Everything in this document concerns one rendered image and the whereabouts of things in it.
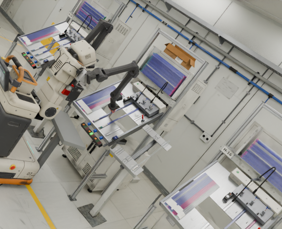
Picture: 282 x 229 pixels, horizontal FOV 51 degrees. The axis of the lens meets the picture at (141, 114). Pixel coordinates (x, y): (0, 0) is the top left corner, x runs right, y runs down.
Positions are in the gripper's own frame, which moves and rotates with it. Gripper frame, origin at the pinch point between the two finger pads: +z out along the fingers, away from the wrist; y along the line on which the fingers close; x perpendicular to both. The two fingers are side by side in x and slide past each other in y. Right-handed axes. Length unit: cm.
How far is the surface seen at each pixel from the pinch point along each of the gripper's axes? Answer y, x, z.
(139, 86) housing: 11.1, -44.5, -7.0
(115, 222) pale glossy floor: -72, 46, 81
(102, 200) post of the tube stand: -58, 52, 46
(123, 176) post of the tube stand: -60, 29, 22
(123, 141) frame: -16.1, -3.4, 36.7
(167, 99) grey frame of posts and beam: -27, -52, -12
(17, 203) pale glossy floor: -35, 120, 10
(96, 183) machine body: -30, 42, 63
